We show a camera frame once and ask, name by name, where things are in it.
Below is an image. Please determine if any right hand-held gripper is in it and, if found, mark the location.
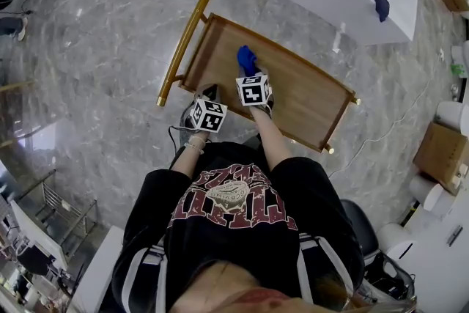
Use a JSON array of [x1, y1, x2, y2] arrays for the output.
[[235, 61, 276, 119]]

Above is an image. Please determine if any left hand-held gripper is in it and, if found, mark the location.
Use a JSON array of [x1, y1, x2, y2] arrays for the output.
[[178, 83, 229, 133]]

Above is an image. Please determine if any blue cloth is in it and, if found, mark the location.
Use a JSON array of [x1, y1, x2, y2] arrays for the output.
[[236, 44, 259, 78]]

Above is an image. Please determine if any wooden serving cart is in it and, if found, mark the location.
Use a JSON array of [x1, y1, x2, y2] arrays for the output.
[[156, 0, 363, 155]]

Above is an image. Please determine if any person's right forearm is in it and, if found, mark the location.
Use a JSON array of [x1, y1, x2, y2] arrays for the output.
[[250, 107, 295, 172]]

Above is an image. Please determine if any person's left forearm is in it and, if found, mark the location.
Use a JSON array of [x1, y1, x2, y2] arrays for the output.
[[171, 131, 212, 183]]

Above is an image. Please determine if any dark grey cloth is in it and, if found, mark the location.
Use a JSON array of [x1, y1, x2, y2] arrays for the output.
[[367, 0, 391, 23]]

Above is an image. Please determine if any person's black printed t-shirt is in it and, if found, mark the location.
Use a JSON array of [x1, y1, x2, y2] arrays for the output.
[[111, 140, 366, 309]]

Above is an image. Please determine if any black office chair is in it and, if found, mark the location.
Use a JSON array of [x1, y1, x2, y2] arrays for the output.
[[340, 198, 417, 309]]

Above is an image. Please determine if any person's face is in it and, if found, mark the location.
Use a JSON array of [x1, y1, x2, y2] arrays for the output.
[[170, 262, 307, 313]]

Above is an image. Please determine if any large cardboard box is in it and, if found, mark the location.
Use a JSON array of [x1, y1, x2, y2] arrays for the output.
[[413, 121, 469, 196]]

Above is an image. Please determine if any white table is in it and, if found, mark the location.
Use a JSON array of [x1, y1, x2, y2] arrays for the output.
[[70, 224, 126, 313]]

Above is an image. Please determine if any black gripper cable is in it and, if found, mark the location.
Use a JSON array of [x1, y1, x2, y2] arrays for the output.
[[168, 124, 192, 152]]

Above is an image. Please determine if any bead bracelet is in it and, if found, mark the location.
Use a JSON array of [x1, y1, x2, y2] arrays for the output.
[[183, 135, 206, 155]]

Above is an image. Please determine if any white floor cable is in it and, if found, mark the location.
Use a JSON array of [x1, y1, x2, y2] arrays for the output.
[[327, 47, 446, 179]]

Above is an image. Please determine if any metal wire rack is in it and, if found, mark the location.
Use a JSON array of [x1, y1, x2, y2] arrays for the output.
[[15, 168, 98, 251]]

